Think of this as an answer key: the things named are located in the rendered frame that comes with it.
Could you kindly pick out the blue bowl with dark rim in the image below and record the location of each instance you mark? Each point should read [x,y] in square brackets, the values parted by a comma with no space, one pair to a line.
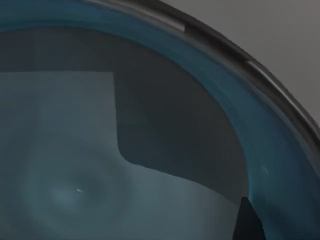
[105,140]

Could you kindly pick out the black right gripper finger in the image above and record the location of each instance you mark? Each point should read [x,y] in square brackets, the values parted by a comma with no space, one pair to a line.
[248,222]

